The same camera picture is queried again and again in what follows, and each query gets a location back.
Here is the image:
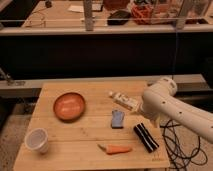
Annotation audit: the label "orange bowl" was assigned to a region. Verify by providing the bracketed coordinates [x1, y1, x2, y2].
[53, 92, 86, 121]

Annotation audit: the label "orange basket on bench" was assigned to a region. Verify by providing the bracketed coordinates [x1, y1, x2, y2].
[131, 5, 152, 25]

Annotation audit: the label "orange toy carrot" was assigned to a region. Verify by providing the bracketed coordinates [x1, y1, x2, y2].
[98, 145, 132, 155]

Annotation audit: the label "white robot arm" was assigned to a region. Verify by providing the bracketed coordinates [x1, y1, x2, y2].
[139, 77, 213, 143]

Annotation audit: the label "black floor cables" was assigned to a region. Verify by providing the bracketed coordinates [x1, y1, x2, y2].
[159, 119, 209, 171]

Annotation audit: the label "metal clamp at left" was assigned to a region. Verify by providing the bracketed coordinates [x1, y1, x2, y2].
[0, 67, 25, 86]

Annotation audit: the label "grey metal post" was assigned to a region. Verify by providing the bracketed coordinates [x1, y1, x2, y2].
[83, 0, 93, 31]

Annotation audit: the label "clear plastic cup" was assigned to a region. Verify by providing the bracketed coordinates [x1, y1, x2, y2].
[24, 128, 49, 154]

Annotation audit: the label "white paper on bench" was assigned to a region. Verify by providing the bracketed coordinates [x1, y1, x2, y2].
[68, 5, 84, 13]

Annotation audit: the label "black white striped block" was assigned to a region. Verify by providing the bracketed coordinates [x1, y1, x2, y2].
[133, 123, 159, 153]

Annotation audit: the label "blue sponge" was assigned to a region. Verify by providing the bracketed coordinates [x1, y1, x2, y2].
[111, 110, 124, 129]

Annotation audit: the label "black pouch on bench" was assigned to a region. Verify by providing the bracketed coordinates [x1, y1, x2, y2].
[107, 10, 131, 25]

